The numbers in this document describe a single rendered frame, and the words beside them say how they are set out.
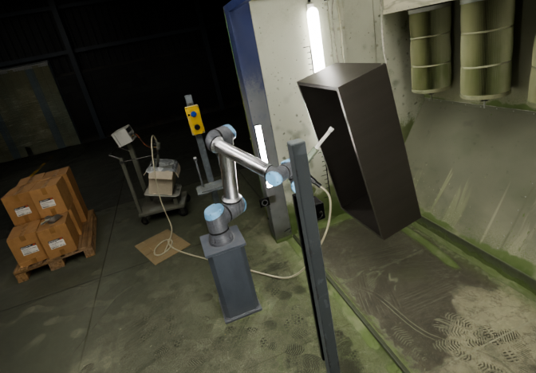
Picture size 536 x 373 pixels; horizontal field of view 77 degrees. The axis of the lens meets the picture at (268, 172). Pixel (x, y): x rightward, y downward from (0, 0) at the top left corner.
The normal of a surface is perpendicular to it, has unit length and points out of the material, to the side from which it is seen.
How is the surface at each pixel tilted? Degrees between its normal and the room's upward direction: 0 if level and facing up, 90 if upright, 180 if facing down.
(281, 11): 90
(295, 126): 90
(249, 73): 90
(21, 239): 90
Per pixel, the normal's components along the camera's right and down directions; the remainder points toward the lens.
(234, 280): 0.31, 0.29
